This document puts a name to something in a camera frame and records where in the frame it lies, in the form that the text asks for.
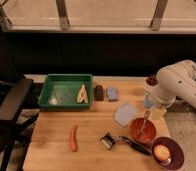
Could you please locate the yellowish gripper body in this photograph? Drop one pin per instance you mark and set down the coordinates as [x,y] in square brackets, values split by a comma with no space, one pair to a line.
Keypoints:
[157,113]

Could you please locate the blue sponge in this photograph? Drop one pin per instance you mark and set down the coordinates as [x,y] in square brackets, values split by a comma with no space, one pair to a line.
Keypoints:
[112,94]

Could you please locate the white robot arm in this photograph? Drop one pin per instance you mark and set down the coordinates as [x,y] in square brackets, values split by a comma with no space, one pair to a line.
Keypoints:
[176,80]

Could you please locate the wooden tongs in tray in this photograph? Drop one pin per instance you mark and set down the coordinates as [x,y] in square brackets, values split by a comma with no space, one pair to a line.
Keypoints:
[82,96]

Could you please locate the green plastic tray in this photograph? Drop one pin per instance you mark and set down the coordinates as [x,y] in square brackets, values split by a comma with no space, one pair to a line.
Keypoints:
[60,91]

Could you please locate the spoon in orange bowl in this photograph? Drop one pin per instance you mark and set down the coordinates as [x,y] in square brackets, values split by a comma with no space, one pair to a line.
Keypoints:
[146,116]

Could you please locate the orange bowl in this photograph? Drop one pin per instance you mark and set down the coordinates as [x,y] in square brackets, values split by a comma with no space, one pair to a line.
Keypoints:
[148,134]

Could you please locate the light blue cloth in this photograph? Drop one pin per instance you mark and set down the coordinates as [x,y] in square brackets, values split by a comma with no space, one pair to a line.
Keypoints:
[124,114]

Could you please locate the yellow round fruit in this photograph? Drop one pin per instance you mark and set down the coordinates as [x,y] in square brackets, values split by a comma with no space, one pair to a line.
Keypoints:
[161,152]

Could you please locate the dark purple plate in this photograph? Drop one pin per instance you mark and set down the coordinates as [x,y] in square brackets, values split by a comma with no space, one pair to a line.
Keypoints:
[176,159]

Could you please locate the dark brown block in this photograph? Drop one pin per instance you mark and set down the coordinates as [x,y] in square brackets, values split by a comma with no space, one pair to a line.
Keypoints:
[99,95]

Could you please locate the orange carrot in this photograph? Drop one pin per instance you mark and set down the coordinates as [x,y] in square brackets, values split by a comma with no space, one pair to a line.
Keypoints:
[73,142]

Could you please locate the black office chair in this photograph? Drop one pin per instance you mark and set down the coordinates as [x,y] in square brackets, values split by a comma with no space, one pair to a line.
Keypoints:
[10,130]

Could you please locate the black handled peeler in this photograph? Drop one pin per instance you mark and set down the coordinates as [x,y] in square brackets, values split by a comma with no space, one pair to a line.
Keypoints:
[109,141]

